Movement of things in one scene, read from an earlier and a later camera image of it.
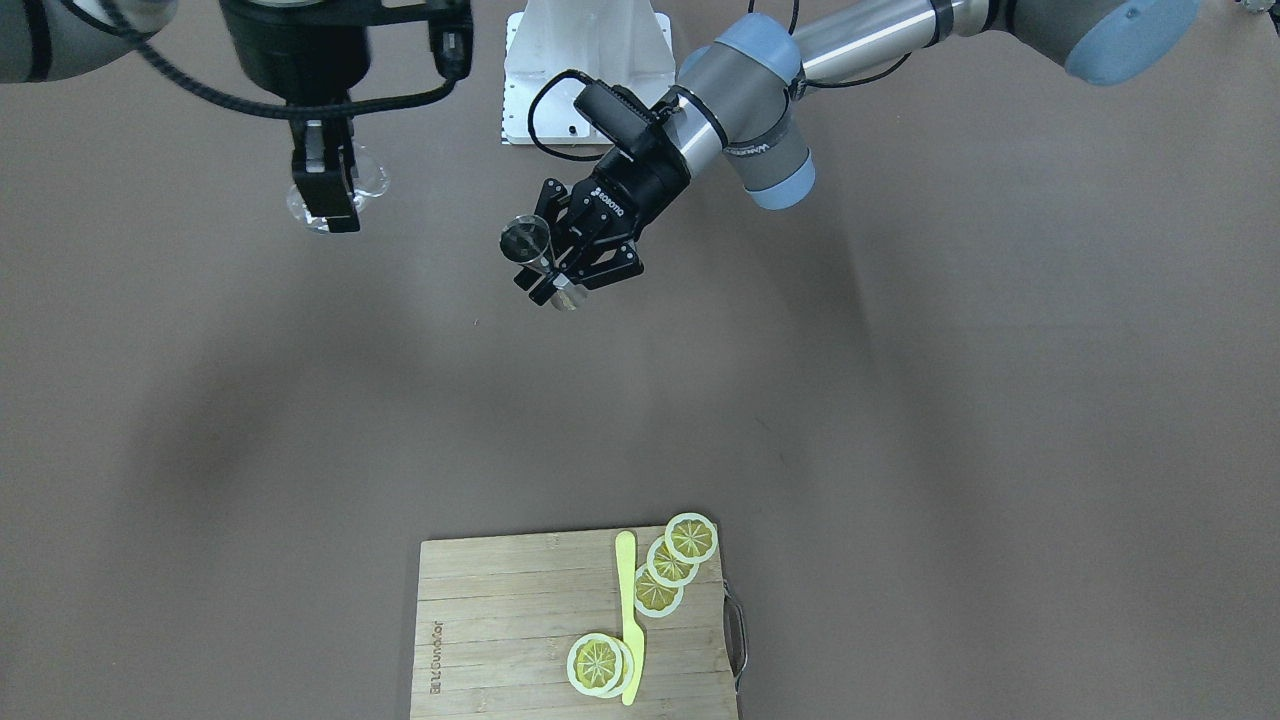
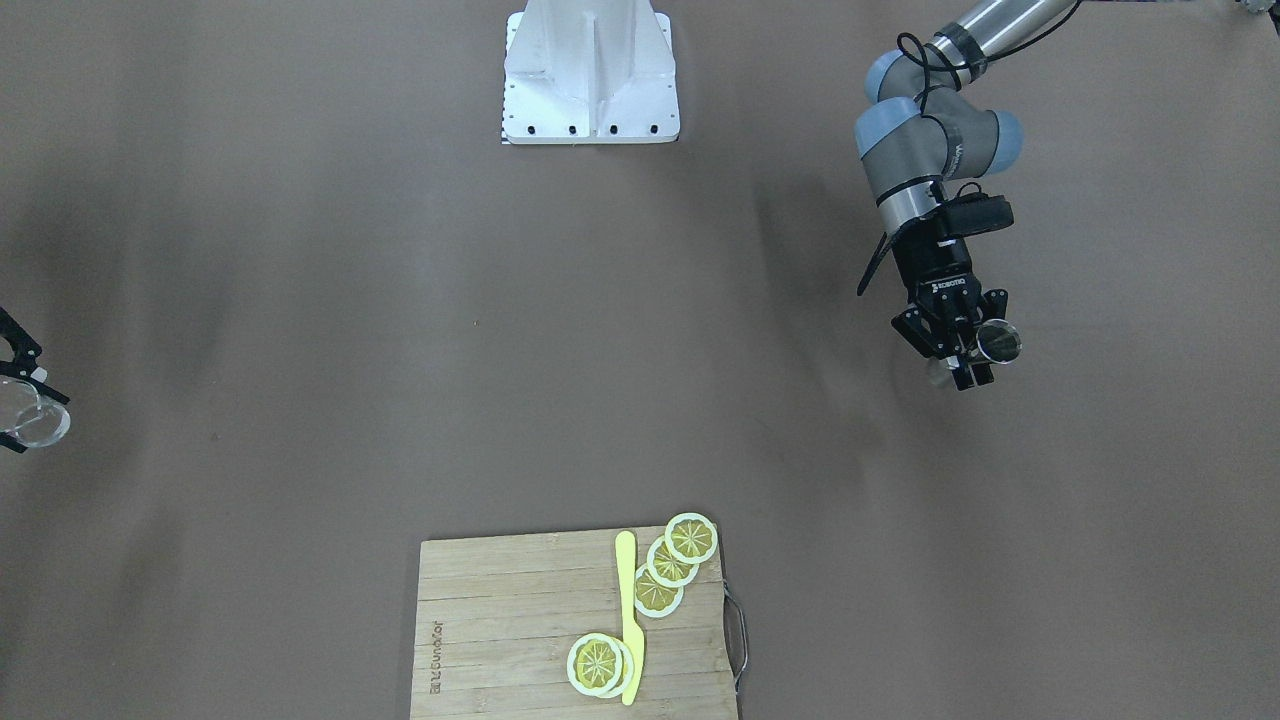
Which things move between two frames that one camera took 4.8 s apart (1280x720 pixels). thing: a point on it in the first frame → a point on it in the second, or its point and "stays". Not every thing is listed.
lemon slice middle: x=667 y=570 stays
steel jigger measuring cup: x=525 y=239 → x=998 y=342
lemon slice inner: x=653 y=598 stays
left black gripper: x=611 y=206 → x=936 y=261
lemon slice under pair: x=627 y=667 stays
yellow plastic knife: x=633 y=639 stays
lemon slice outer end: x=691 y=538 stays
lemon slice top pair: x=594 y=664 stays
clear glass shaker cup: x=372 y=180 → x=36 y=419
